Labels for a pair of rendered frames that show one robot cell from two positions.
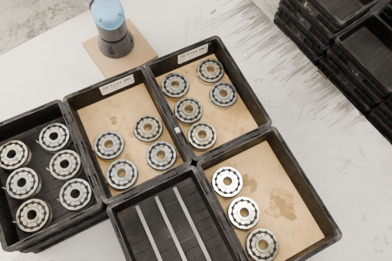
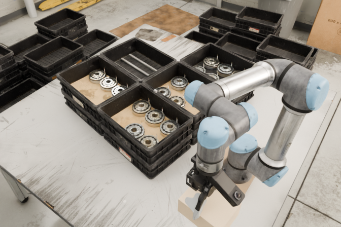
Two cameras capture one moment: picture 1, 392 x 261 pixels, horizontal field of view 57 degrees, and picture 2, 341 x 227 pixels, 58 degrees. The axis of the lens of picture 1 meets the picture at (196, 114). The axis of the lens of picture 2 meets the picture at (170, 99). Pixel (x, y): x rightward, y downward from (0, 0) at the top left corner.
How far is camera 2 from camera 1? 166 cm
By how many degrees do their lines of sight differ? 71
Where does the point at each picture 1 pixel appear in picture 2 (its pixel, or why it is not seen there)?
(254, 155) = not seen: hidden behind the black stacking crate
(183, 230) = (138, 75)
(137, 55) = not seen: hidden behind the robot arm
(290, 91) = (80, 180)
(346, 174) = (40, 138)
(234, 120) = (122, 123)
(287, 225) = (83, 87)
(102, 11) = (244, 137)
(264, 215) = (97, 88)
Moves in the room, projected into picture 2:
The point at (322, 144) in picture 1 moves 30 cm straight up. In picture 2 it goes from (55, 150) to (39, 110)
